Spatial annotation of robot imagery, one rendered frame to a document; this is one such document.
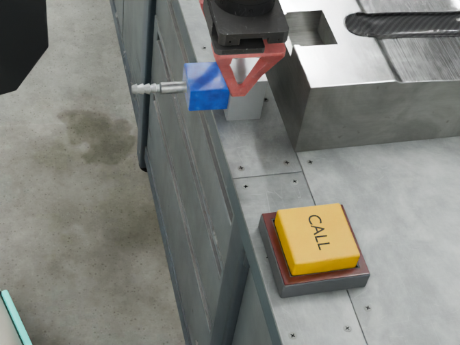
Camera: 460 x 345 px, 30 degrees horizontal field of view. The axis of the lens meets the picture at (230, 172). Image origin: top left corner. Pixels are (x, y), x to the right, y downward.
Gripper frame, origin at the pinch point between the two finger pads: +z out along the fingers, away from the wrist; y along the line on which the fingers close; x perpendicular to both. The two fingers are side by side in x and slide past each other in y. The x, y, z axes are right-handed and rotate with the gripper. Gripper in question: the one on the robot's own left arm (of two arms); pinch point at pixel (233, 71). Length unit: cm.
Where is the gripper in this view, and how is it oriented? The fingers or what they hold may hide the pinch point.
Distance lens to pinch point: 86.8
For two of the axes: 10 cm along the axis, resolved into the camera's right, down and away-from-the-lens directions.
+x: -9.8, 0.8, -2.0
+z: -1.0, 6.6, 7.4
